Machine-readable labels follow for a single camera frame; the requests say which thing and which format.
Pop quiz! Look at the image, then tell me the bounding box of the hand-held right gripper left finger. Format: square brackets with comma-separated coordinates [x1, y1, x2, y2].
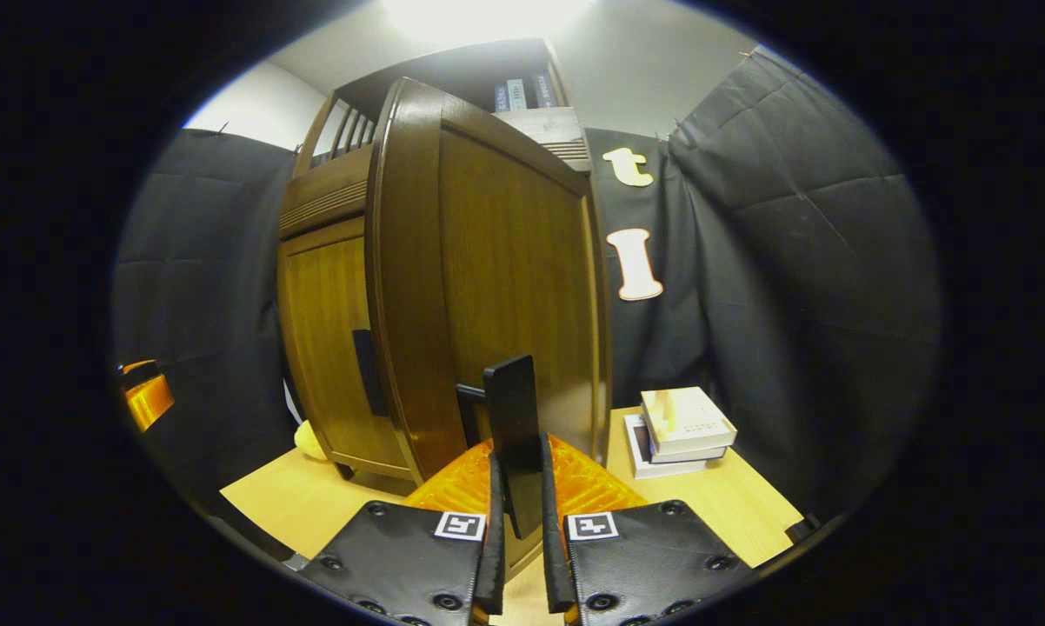
[299, 435, 508, 626]

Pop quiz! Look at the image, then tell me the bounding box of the black backdrop cloth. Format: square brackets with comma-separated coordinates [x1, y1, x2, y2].
[112, 48, 942, 523]

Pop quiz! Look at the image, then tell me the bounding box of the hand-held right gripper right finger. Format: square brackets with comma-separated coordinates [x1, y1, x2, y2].
[540, 433, 754, 626]

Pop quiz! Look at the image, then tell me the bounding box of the yellow round object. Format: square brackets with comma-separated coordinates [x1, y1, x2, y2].
[294, 420, 328, 462]

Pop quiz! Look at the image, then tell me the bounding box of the wooden cabinet drawer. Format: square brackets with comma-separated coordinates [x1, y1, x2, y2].
[281, 106, 589, 214]

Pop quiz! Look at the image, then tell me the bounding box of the wooden shoe cabinet door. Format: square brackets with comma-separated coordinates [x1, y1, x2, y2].
[279, 217, 415, 479]
[366, 77, 612, 483]

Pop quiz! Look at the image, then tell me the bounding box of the black door handle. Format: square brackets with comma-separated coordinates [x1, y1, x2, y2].
[353, 329, 389, 416]
[457, 355, 545, 540]

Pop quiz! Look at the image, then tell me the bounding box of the thin dark-edged book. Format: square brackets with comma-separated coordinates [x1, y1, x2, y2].
[647, 430, 729, 464]

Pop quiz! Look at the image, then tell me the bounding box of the cream cover book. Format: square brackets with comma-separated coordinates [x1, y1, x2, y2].
[641, 387, 738, 455]

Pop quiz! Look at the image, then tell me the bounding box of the wooden double-door shoe cabinet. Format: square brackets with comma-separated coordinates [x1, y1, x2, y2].
[276, 37, 612, 488]

